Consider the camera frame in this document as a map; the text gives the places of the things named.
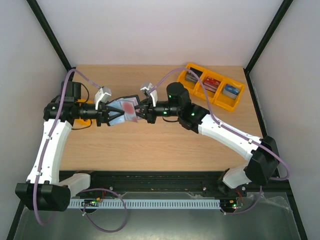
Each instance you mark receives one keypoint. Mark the yellow three-compartment tray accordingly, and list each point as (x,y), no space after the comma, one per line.
(216,98)

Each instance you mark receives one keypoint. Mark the black aluminium frame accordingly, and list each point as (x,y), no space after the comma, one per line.
(282,10)

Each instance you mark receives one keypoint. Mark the blue card stack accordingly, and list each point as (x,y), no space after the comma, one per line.
(231,91)

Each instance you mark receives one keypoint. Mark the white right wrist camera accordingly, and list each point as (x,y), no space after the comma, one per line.
(149,90)

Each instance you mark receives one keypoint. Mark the red card stack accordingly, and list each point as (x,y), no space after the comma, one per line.
(211,84)

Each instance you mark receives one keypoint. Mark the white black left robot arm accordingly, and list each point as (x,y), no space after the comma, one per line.
(43,189)

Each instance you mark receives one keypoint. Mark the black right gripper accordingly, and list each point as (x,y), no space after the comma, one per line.
(150,112)

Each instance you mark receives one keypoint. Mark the white slotted cable duct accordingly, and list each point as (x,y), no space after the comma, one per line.
(150,204)

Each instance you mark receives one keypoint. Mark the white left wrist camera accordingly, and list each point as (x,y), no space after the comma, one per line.
(102,96)

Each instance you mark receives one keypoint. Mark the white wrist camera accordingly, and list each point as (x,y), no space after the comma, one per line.
(149,90)
(102,96)

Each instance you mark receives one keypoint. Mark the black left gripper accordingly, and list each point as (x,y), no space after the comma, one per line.
(103,114)

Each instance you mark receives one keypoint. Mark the black card stack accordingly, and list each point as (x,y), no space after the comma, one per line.
(191,77)

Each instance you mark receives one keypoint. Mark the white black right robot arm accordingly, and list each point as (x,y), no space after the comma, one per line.
(259,153)

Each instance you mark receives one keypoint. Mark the small yellow plastic bin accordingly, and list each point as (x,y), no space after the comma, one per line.
(83,122)

